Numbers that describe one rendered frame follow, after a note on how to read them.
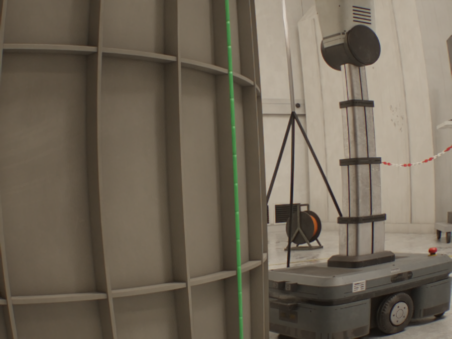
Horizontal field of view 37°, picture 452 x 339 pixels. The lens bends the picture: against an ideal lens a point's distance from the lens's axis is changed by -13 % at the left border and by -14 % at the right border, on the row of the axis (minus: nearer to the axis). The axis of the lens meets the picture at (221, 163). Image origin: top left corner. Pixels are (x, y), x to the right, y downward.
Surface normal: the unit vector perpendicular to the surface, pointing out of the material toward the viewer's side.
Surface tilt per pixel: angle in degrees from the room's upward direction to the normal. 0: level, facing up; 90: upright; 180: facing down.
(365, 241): 90
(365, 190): 90
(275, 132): 90
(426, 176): 90
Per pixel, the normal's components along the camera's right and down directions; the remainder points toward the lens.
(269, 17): 0.31, -0.04
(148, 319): 0.81, -0.06
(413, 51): -0.95, 0.03
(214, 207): 0.92, -0.05
